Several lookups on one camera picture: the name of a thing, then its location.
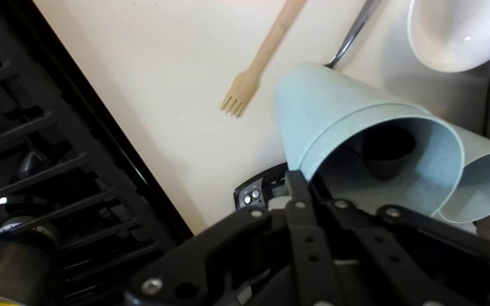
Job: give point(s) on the light blue plastic cup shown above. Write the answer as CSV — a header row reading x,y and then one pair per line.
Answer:
x,y
318,99
484,181
425,171

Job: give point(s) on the white bowl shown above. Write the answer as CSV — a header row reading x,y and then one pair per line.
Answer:
x,y
459,35

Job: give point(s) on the black dish rack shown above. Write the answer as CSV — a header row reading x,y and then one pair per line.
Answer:
x,y
57,142

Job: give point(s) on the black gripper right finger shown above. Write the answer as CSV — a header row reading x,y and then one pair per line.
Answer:
x,y
415,266

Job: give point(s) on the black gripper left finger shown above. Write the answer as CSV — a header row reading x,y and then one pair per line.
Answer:
x,y
306,239

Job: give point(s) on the stainless steel saucepan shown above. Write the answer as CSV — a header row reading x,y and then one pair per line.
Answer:
x,y
6,273

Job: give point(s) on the black coffee maker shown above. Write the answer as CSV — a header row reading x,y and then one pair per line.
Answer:
x,y
255,190

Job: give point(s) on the wooden fork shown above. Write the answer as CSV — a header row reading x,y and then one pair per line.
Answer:
x,y
262,57

